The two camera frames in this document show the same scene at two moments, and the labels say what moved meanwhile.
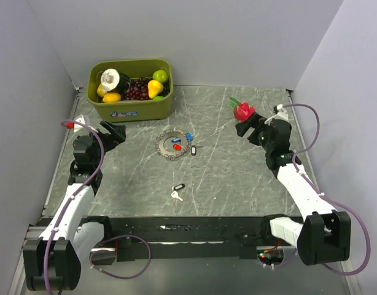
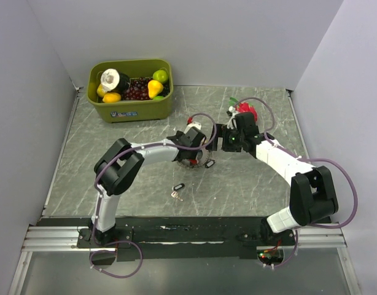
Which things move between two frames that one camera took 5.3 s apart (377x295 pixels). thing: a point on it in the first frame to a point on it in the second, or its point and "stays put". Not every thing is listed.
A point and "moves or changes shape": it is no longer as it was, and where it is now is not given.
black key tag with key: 174,193 stays put
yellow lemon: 112,97 stays put
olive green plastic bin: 131,110 stays put
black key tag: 193,150 moves or changes shape
